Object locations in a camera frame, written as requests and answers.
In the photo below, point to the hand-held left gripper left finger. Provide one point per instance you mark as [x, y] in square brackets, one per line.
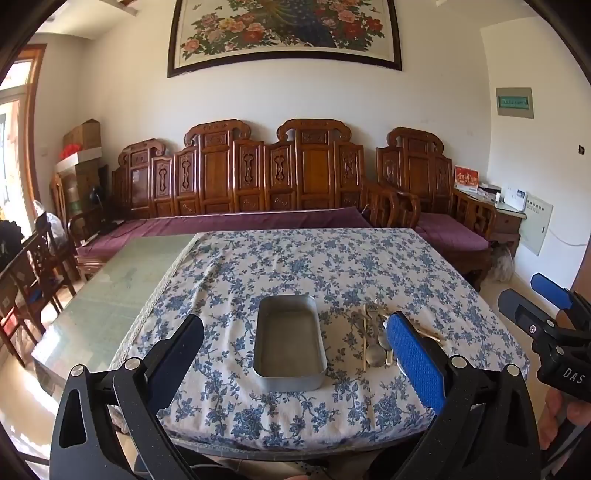
[178, 357]

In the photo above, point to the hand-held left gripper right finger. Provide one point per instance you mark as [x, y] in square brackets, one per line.
[415, 364]

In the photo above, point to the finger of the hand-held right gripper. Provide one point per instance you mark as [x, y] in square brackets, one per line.
[549, 287]
[519, 310]

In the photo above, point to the rectangular metal tray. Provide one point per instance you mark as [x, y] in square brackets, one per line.
[288, 341]

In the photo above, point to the person's right hand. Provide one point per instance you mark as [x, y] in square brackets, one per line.
[550, 422]

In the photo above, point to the wooden chopstick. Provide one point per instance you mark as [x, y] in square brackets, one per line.
[434, 337]

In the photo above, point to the grey plastic bag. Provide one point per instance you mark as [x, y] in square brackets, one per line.
[502, 262]

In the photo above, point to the wooden side table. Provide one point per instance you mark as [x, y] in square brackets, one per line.
[505, 226]

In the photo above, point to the white telephone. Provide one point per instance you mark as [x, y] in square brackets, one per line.
[515, 199]

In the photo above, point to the purple armchair cushion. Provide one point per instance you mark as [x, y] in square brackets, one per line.
[455, 230]

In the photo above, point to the red printed card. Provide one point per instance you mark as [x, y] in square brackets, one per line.
[466, 179]

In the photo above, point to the blue floral tablecloth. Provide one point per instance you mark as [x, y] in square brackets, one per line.
[277, 263]

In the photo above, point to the purple bench cushion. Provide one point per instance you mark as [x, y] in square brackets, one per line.
[221, 226]

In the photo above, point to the small wooden armchair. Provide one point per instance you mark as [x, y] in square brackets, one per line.
[85, 240]

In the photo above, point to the wooden dining chair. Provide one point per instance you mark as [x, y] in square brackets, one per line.
[46, 272]
[18, 314]

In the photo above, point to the carved wooden armchair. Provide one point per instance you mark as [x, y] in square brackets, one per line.
[415, 170]

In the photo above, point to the clear plastic bag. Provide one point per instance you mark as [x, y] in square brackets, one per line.
[53, 226]

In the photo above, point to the large brown cardboard box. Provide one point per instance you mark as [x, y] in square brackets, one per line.
[83, 189]

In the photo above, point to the carved wooden sofa bench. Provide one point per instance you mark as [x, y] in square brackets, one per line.
[258, 175]

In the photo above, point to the black bag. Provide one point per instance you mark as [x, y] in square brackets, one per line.
[9, 244]

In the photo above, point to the white flat box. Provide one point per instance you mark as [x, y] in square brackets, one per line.
[81, 159]

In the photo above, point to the framed floral painting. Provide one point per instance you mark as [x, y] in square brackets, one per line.
[286, 32]

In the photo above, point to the white wall panel box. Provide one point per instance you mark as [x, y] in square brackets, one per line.
[535, 226]

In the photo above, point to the wall box with green sign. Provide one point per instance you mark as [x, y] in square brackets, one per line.
[514, 101]

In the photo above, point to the wooden door frame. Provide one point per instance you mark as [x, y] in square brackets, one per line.
[34, 124]

